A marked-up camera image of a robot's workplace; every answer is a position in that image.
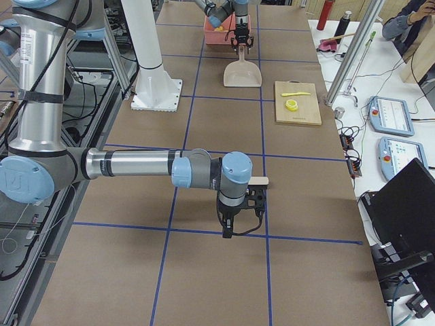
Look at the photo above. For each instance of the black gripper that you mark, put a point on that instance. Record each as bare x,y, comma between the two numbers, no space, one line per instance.
240,32
227,209

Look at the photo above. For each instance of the yellow toy corn cob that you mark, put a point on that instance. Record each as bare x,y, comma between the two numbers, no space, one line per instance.
220,29

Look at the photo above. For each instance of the beige plastic dustpan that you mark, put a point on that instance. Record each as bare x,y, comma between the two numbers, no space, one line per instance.
242,73

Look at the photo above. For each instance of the beige hand brush black bristles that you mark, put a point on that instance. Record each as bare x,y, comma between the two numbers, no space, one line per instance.
259,181

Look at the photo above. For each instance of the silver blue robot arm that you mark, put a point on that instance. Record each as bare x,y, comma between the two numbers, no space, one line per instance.
38,164
217,14

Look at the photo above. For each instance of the pink plastic bin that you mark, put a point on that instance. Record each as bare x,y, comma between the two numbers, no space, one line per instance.
219,38

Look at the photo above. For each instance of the yellow plastic toy knife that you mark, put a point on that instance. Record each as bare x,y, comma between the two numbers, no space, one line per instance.
285,94

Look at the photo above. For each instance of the yellow toy lemon slices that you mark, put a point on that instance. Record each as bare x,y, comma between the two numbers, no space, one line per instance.
291,105

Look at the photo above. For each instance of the maroon cloth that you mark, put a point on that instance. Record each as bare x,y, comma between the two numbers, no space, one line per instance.
328,46

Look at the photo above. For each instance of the red bottle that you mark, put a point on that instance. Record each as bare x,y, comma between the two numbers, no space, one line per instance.
324,14

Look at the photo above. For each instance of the wooden sticks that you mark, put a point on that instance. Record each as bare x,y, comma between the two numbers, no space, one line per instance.
337,37

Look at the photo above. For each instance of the wooden cutting board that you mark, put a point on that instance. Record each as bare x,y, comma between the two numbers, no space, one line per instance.
308,112

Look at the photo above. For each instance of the black bottle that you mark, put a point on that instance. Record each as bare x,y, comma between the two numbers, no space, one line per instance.
343,24

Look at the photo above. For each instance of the black power strip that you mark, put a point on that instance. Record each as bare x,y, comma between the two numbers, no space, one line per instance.
352,156

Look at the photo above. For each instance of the seated person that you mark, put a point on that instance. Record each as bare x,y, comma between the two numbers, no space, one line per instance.
409,27

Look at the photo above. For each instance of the far blue teach pendant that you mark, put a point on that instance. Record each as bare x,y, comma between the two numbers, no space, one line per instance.
390,116

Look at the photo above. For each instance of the blue teach pendant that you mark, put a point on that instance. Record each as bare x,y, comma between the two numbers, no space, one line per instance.
395,154
390,116

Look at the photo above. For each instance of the near blue teach pendant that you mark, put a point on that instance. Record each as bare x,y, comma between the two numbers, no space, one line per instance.
395,154

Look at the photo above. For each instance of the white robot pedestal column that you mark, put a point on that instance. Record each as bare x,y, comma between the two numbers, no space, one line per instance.
155,90

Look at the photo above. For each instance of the aluminium frame post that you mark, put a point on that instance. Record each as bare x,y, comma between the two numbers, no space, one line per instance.
361,35

